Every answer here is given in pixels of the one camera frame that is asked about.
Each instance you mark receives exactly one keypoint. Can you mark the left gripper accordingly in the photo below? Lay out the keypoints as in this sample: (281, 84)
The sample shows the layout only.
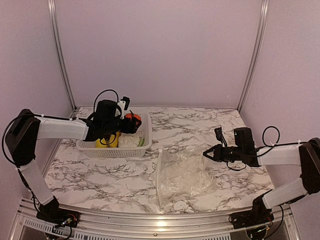
(130, 128)

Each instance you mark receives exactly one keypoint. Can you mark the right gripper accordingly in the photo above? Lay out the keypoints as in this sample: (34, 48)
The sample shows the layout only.
(218, 153)

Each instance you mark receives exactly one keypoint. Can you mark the orange fake pumpkin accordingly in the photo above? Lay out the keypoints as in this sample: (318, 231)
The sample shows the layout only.
(133, 118)

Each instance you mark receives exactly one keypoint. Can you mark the white fake cauliflower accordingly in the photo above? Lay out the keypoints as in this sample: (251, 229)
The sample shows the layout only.
(128, 141)

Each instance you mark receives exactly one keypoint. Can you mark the yellow fake corn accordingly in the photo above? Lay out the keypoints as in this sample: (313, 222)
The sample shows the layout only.
(113, 141)
(101, 143)

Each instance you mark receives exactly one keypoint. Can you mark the clear zip top bag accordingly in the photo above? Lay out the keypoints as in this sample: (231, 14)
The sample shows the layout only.
(183, 175)

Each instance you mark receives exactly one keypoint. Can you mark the white plastic basket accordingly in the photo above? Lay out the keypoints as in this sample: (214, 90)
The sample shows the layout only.
(145, 137)

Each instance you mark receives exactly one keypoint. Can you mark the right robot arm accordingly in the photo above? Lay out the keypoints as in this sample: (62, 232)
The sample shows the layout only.
(295, 166)

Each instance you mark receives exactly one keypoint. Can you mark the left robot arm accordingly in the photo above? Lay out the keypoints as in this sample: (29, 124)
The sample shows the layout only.
(28, 131)

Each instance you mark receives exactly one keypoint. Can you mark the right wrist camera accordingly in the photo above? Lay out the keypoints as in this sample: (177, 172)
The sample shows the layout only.
(220, 137)

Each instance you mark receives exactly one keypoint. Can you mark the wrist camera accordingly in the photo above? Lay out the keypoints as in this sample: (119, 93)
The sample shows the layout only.
(220, 137)
(122, 106)

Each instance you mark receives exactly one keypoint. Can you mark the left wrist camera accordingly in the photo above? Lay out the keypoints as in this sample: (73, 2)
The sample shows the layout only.
(122, 106)

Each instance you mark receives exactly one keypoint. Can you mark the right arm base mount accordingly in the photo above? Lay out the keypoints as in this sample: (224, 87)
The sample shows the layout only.
(252, 217)

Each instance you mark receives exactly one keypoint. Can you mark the front aluminium rail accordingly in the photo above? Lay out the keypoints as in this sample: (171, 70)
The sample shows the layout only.
(108, 225)

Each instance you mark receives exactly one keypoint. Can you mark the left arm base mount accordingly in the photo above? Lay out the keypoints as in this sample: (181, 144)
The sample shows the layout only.
(51, 212)

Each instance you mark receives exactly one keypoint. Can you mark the left aluminium frame post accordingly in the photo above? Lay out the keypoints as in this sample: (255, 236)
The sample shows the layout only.
(59, 52)

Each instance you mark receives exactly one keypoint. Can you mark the aluminium frame post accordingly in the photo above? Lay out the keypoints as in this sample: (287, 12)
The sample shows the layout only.
(260, 34)
(59, 52)

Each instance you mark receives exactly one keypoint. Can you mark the right aluminium frame post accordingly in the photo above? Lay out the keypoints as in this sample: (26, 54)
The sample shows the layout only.
(260, 34)

